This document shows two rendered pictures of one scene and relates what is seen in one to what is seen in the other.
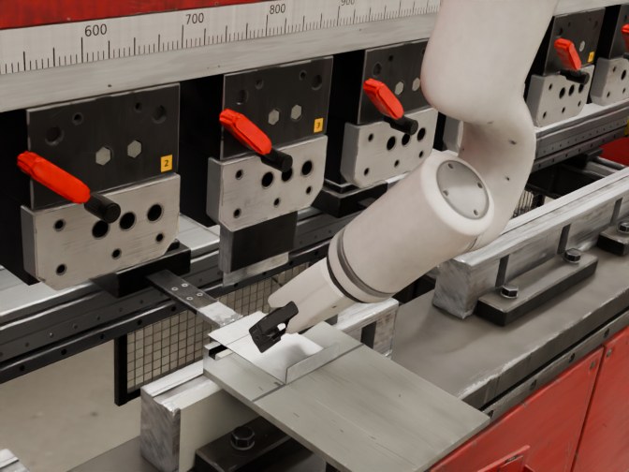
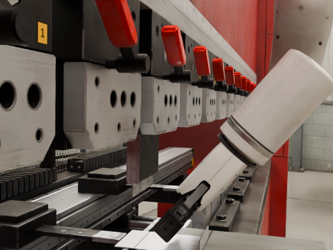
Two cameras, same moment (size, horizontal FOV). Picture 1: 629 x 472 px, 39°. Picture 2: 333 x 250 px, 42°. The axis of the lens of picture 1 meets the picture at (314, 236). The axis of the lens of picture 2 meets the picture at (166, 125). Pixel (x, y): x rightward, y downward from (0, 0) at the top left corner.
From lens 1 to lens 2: 0.55 m
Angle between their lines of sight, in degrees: 34
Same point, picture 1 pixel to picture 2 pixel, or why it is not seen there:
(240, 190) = (158, 102)
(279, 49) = (165, 8)
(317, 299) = (226, 170)
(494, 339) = not seen: hidden behind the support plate
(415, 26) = (194, 31)
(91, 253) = (109, 119)
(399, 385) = (259, 240)
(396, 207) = (284, 79)
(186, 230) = not seen: hidden behind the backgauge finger
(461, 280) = (200, 213)
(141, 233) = (128, 114)
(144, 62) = not seen: outside the picture
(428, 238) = (312, 92)
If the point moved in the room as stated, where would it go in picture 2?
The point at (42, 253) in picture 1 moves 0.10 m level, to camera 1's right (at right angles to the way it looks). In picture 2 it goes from (88, 105) to (188, 106)
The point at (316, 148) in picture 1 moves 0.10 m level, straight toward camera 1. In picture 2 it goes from (177, 88) to (211, 87)
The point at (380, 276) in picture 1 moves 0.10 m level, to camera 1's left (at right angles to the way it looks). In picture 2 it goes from (275, 136) to (213, 137)
